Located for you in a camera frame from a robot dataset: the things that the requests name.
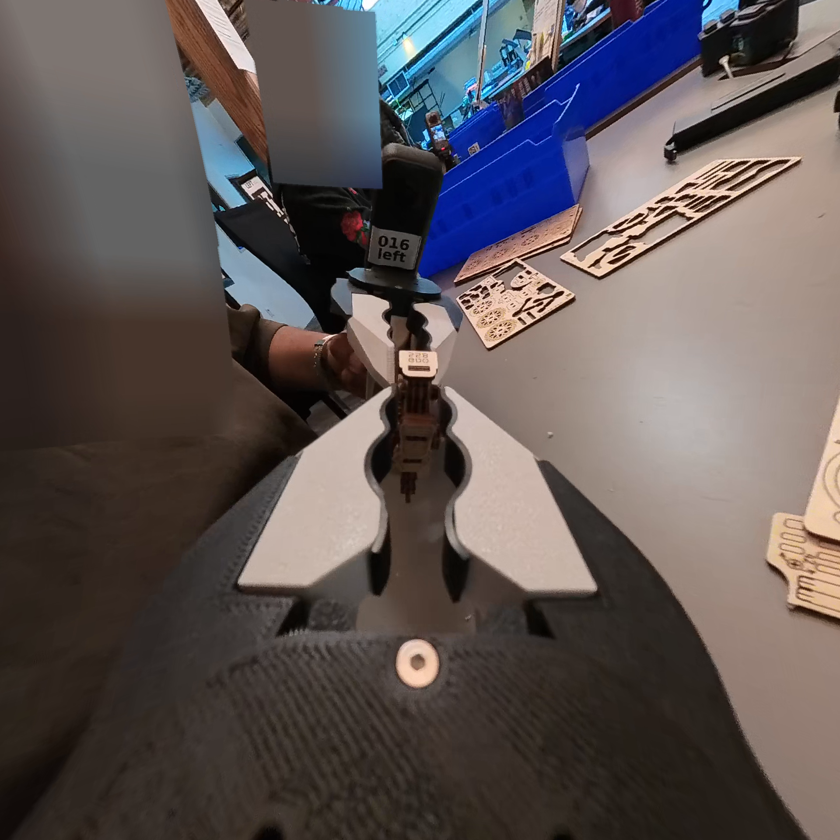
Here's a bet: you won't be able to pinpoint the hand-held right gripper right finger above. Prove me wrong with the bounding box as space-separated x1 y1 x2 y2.
436 386 599 603

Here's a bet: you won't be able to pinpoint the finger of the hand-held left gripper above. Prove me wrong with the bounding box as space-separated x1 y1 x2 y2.
415 307 459 389
345 294 404 399

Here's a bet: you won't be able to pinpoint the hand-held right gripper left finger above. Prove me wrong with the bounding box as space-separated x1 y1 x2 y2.
238 386 403 608

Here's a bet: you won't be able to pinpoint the small wooden puzzle model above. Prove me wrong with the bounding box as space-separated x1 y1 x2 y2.
394 350 439 503

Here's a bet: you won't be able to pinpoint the person's left forearm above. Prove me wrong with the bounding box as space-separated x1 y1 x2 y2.
269 325 329 395

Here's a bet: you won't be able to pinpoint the grey desk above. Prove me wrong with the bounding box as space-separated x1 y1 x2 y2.
308 13 840 840

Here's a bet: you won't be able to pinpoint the person's left hand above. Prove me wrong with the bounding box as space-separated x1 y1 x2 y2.
325 333 383 399

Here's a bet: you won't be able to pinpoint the wooden puzzle sheet with wheels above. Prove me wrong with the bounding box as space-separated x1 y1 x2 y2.
457 258 576 350

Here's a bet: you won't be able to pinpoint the stack of wooden puzzle sheets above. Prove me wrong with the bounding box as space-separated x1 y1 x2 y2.
454 203 584 284

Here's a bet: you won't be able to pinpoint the person's olive shirt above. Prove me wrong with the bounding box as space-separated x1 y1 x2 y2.
0 305 322 723

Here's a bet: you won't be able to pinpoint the wooden ceiling beam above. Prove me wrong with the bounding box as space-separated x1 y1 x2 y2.
167 0 270 165

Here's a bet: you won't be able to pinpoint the standing wooden display board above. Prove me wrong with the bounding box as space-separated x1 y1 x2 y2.
528 0 567 73

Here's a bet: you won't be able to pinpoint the white paper notice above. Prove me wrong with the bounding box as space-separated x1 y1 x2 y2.
197 0 258 72

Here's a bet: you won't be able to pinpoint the long blue plastic bin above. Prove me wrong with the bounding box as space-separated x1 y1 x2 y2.
545 10 703 126

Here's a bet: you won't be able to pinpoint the wooden puzzle sheet with slots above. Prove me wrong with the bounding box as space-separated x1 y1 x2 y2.
766 512 840 620

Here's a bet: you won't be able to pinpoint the wooden puzzle sheet round holes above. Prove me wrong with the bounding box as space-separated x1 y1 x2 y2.
804 394 840 543

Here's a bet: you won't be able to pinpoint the long black flat device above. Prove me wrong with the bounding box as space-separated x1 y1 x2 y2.
664 33 840 162

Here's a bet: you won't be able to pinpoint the black battery charger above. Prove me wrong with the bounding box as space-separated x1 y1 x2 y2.
699 0 800 78

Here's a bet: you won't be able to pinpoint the emptied wooden puzzle sheet frame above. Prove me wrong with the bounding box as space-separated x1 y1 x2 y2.
561 156 803 279

